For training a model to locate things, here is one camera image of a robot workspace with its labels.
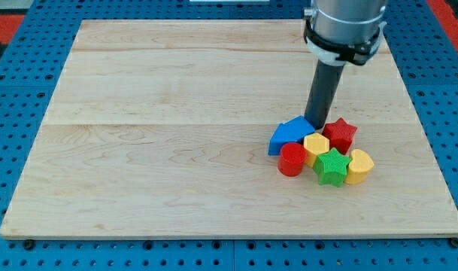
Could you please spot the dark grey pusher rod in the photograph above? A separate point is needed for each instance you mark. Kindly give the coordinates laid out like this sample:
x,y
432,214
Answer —
x,y
322,93

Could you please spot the yellow hexagon block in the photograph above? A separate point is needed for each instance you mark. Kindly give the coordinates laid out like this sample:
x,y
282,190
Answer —
x,y
314,145

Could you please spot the wooden board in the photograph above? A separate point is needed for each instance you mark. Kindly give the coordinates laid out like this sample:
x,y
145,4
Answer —
x,y
159,129

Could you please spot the green star block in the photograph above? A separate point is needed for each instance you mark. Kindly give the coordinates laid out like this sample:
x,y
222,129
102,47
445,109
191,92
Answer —
x,y
331,168

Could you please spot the yellow heart block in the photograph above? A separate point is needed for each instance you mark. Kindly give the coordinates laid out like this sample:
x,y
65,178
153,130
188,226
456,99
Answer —
x,y
359,168

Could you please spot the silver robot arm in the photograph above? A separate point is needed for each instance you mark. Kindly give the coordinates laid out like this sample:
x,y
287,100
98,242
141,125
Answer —
x,y
339,32

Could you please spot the red star block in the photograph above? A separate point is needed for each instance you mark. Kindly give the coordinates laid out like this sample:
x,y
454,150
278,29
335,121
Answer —
x,y
340,134

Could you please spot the red cylinder block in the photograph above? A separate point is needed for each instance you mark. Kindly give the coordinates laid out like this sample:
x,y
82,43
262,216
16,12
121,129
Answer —
x,y
292,159

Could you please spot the blue arrow block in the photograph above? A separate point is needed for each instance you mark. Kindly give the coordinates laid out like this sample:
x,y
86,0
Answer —
x,y
292,131

